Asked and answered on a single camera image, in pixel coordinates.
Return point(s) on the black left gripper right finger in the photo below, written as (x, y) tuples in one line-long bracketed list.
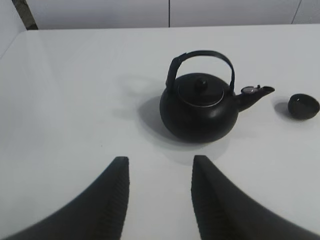
[(224, 212)]

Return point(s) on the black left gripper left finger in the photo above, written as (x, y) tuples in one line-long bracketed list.
[(98, 213)]

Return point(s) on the black round teapot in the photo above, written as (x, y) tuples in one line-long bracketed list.
[(200, 107)]

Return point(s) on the small black teacup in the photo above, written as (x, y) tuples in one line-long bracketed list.
[(303, 106)]

